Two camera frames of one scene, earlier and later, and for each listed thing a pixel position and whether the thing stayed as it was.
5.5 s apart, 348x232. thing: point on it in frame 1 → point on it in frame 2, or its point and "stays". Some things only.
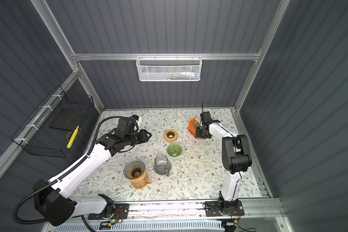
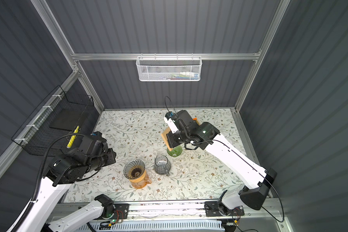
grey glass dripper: x=134 y=168 stays
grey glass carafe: x=162 y=165 stays
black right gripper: x=198 y=134 → x=171 y=141
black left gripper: x=144 y=135 → x=112 y=157
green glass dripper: x=174 y=150 stays
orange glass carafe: x=141 y=181 stays
